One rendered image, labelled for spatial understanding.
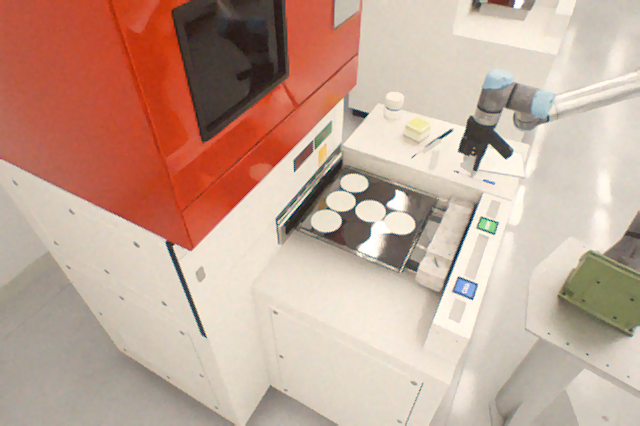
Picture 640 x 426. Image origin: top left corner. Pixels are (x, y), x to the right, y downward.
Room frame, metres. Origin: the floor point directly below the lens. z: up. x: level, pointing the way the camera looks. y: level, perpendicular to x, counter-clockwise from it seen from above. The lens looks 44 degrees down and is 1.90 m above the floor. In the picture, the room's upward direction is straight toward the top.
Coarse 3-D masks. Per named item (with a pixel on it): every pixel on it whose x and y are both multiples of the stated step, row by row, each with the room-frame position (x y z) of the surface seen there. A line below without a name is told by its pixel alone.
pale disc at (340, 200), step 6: (336, 192) 1.09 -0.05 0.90; (342, 192) 1.09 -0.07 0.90; (330, 198) 1.06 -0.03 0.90; (336, 198) 1.06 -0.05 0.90; (342, 198) 1.06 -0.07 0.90; (348, 198) 1.06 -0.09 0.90; (330, 204) 1.03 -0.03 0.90; (336, 204) 1.03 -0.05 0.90; (342, 204) 1.03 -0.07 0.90; (348, 204) 1.03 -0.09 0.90; (354, 204) 1.03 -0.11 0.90; (342, 210) 1.00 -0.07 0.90
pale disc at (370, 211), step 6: (360, 204) 1.03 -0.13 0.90; (366, 204) 1.03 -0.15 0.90; (372, 204) 1.03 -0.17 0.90; (378, 204) 1.03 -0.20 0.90; (360, 210) 1.00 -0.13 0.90; (366, 210) 1.00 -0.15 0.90; (372, 210) 1.00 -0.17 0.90; (378, 210) 1.00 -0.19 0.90; (384, 210) 1.00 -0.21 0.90; (360, 216) 0.97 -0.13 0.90; (366, 216) 0.97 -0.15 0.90; (372, 216) 0.97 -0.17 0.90; (378, 216) 0.97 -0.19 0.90
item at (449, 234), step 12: (444, 216) 0.99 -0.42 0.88; (456, 216) 0.99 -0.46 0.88; (468, 216) 0.99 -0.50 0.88; (444, 228) 0.93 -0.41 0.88; (456, 228) 0.94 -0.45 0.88; (432, 240) 0.88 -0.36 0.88; (444, 240) 0.88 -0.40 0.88; (456, 240) 0.88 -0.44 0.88; (432, 264) 0.79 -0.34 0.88; (444, 264) 0.79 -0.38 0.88; (420, 276) 0.74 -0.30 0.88; (432, 288) 0.71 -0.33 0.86
